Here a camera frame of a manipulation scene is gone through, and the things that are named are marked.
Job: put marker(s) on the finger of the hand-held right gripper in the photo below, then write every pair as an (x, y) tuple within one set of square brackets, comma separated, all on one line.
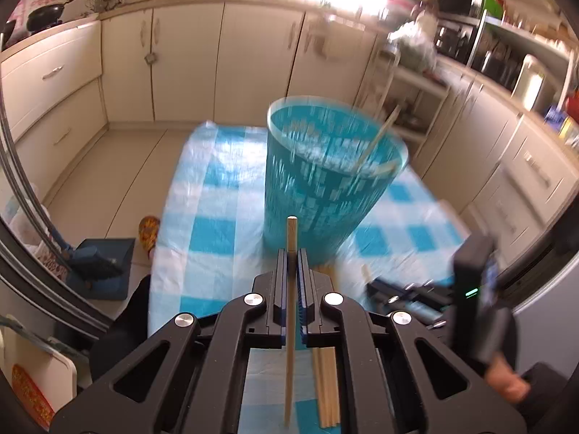
[(420, 314), (407, 290)]

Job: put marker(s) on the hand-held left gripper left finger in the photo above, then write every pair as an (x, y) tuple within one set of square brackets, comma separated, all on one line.
[(282, 280)]

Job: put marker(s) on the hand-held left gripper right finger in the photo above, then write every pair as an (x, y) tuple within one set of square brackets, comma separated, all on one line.
[(302, 280)]

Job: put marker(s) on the wooden chopstick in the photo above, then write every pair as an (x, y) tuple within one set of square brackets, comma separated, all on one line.
[(317, 384), (377, 138), (291, 235), (324, 384)]

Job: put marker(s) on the teal plastic basket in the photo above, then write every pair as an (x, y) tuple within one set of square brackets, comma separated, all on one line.
[(316, 199)]

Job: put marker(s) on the person's right hand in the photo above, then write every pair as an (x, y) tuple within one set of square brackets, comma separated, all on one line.
[(509, 382)]

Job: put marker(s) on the blue checked tablecloth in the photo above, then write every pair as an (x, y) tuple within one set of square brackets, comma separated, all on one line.
[(212, 244)]

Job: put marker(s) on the cream cabinets with drawers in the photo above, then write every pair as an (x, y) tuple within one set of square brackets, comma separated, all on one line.
[(511, 162)]

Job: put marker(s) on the patterned slipper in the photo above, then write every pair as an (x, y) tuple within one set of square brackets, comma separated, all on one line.
[(148, 235)]

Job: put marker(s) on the dark blue box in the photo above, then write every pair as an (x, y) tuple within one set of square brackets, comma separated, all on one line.
[(106, 266)]

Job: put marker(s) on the yellow box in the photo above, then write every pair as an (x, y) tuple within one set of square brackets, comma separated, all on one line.
[(571, 129)]

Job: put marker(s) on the white storage trolley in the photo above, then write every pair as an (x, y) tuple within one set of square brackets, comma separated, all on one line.
[(411, 99)]

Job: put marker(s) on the white thermos appliance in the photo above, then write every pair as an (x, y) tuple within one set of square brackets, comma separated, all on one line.
[(529, 81)]

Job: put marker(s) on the cream door cabinets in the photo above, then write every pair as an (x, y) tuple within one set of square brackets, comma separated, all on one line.
[(226, 63)]

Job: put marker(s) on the white hanging door bin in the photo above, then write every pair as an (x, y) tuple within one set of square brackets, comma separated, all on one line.
[(325, 40)]

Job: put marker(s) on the black toaster oven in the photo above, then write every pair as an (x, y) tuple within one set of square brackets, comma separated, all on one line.
[(452, 38)]

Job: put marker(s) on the white countertop shelf rack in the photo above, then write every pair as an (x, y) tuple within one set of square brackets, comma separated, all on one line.
[(520, 40)]

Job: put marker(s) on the plastic bag of greens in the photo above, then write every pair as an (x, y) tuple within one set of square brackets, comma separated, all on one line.
[(414, 40)]

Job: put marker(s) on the white plastic bag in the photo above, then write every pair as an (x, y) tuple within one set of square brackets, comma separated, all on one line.
[(22, 221)]

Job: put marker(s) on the white cutting board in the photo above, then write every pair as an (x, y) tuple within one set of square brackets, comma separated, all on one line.
[(31, 379)]

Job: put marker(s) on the cream drawer cabinet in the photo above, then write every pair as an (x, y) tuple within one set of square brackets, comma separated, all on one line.
[(49, 90)]

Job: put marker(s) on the black wok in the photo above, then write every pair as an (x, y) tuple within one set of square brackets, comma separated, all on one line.
[(45, 16)]

